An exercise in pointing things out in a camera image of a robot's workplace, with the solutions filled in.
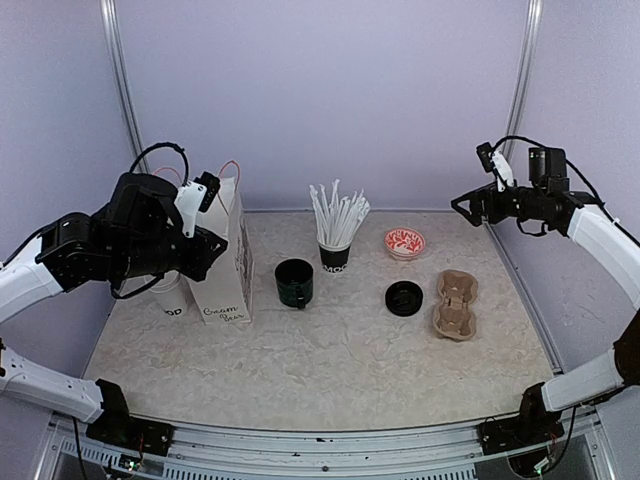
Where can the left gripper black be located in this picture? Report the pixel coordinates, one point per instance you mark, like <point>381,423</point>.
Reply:
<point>200,262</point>

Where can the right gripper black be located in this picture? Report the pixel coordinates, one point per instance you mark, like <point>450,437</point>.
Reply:
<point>478,216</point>

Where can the white paper cup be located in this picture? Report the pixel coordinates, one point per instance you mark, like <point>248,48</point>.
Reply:
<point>169,292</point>

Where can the black coffee lid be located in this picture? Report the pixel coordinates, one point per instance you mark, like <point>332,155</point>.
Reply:
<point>404,298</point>

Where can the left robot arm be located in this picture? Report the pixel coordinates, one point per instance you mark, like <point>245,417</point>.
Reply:
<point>148,229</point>

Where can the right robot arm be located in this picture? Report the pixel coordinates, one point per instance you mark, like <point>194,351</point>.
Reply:
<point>608,270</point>

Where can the white paper takeout bag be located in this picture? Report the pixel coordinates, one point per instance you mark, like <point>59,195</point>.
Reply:
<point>225,296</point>

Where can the red patterned white bowl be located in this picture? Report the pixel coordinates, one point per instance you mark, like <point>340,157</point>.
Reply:
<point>404,243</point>

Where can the brown cardboard cup carrier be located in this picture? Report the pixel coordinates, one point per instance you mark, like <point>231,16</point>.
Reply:
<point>453,317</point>

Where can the black cup with straws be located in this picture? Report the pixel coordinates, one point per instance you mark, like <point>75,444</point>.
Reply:
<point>334,255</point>

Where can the white wrapped straws bundle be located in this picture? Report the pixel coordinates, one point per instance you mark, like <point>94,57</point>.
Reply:
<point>338,218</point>

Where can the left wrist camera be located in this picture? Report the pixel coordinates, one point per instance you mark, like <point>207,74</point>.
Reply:
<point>196,197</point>

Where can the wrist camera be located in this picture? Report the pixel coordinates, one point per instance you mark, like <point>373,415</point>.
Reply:
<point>493,161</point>
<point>196,197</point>

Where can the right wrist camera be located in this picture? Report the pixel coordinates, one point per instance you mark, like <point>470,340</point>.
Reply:
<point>493,161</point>

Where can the right aluminium frame post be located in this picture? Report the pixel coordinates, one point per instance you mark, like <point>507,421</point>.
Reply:
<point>525,66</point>

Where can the aluminium frame post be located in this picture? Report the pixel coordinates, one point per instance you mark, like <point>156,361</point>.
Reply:
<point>117,58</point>
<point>525,66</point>

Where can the left aluminium frame post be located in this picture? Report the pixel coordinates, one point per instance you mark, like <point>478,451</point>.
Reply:
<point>117,58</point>

